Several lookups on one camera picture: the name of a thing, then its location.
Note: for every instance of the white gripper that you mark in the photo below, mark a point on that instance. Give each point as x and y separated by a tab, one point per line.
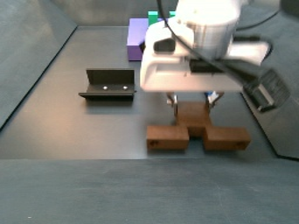
173	70

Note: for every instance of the brown T-shaped block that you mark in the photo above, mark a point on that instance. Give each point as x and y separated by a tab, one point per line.
193	123

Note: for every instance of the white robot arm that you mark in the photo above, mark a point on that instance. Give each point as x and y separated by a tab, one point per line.
218	12

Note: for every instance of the black angle fixture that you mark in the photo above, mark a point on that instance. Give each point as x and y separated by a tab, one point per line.
110	84

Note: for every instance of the purple base block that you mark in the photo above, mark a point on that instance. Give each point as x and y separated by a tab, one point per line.
138	26

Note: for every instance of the green U-shaped block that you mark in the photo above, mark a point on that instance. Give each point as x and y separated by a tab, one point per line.
154	16

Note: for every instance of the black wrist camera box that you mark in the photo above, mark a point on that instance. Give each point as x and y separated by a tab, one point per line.
267	91

